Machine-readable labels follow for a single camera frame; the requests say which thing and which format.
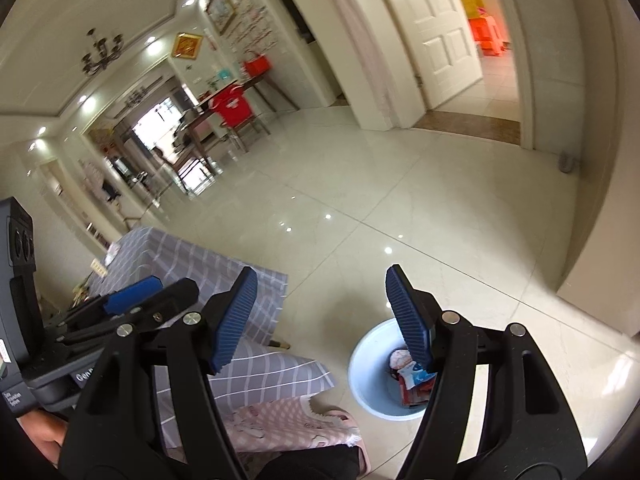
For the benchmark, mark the blue white mask packet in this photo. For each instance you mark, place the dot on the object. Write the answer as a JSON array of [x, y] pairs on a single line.
[[416, 373]]

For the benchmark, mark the red chair cover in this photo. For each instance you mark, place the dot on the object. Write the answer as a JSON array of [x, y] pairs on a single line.
[[234, 105]]

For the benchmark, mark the light blue box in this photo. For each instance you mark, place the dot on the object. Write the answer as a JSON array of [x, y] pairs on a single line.
[[221, 77]]

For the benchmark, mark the light blue plastic bucket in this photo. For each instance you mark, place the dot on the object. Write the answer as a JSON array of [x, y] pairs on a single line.
[[370, 377]]

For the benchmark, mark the person's left hand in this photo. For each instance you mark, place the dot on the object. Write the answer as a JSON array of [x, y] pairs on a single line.
[[42, 435]]

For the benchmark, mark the white yellow card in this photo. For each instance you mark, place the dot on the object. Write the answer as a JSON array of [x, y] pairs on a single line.
[[100, 267]]

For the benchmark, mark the red diamond wall decoration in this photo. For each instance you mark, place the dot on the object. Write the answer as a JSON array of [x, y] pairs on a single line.
[[187, 46]]

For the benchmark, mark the grey checked tablecloth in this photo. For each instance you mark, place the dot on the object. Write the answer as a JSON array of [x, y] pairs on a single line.
[[200, 265]]

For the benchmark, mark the group of wall certificates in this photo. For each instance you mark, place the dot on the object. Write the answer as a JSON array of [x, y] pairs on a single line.
[[252, 25]]

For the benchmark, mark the group of ceiling spotlights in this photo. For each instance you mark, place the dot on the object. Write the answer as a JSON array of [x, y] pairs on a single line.
[[150, 46]]

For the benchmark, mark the small black chandelier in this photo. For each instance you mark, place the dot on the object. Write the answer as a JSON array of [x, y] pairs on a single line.
[[137, 97]]

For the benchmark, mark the wooden dining table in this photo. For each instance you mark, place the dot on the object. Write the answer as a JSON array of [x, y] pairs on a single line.
[[200, 115]]

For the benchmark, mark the pink white wrapper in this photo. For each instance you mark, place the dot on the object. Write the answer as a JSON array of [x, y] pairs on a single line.
[[400, 358]]

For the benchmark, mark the large black chandelier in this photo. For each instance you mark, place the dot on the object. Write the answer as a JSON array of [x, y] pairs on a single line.
[[102, 52]]

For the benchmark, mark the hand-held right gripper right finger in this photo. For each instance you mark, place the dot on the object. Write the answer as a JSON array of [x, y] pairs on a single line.
[[407, 322]]

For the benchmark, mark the person's legs in black trousers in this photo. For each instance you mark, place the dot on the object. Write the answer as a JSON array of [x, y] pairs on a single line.
[[305, 462]]

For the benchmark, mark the white panelled door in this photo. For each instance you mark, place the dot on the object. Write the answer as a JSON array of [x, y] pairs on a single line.
[[435, 25]]

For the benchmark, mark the pink checked blanket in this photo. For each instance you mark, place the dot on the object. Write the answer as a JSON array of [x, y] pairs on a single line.
[[280, 422]]

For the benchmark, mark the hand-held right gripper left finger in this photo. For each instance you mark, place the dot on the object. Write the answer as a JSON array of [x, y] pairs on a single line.
[[235, 322]]

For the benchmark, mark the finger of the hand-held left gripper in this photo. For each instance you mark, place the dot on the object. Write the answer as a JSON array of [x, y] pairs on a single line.
[[172, 294], [132, 296]]

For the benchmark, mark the pink floral curtain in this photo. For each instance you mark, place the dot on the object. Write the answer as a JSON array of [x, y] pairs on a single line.
[[365, 50]]

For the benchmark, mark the wooden chair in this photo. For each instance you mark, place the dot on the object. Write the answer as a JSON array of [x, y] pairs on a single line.
[[197, 157], [250, 127]]

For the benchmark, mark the orange plastic stool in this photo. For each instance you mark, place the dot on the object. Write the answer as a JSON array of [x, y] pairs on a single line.
[[490, 35]]

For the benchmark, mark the coat rack with clothes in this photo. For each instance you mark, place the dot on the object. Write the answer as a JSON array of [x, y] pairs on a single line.
[[102, 182]]

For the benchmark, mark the red snack packet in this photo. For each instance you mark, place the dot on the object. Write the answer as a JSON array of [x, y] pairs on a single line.
[[416, 394]]

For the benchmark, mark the wooden framed wall picture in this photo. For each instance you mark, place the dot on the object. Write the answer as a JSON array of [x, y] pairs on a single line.
[[221, 10]]

